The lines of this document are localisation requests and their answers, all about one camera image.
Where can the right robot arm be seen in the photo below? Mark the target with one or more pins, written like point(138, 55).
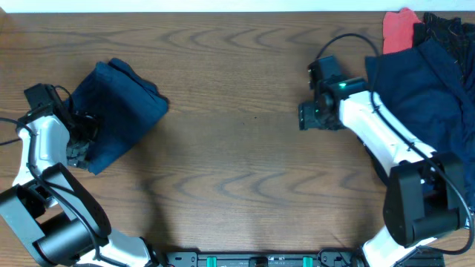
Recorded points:
point(423, 201)

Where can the red garment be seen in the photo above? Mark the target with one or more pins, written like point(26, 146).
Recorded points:
point(398, 30)

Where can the dark blue garment in pile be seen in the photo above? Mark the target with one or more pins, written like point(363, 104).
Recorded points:
point(425, 89)

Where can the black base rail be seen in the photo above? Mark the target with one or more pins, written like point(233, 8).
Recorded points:
point(325, 258)

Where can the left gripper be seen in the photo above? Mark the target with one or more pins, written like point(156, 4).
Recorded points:
point(79, 147)

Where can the black knit garment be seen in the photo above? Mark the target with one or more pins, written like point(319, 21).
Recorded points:
point(456, 37)

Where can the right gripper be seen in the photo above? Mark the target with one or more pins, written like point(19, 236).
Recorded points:
point(306, 118)

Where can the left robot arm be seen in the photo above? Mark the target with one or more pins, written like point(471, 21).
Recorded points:
point(57, 220)

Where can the dark blue denim shorts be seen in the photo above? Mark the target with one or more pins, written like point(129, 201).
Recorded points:
point(127, 106)

